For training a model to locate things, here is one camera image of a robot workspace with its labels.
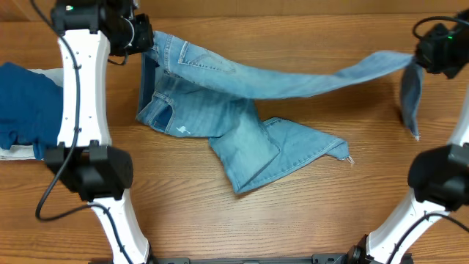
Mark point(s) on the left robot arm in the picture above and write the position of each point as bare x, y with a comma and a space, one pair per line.
84, 159

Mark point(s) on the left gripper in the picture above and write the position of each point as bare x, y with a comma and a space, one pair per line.
146, 42

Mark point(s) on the white garment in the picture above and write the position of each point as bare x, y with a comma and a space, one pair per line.
19, 153

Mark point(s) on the dark blue shirt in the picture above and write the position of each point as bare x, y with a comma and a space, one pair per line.
31, 109

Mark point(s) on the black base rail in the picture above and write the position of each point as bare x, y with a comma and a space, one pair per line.
314, 259

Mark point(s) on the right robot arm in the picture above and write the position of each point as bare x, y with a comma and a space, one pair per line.
438, 178

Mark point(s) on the light grey folded garment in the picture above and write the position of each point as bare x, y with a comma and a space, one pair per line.
54, 74

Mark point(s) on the light blue denim jeans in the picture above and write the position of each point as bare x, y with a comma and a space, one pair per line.
189, 91

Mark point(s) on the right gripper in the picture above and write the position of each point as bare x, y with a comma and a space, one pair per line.
422, 51

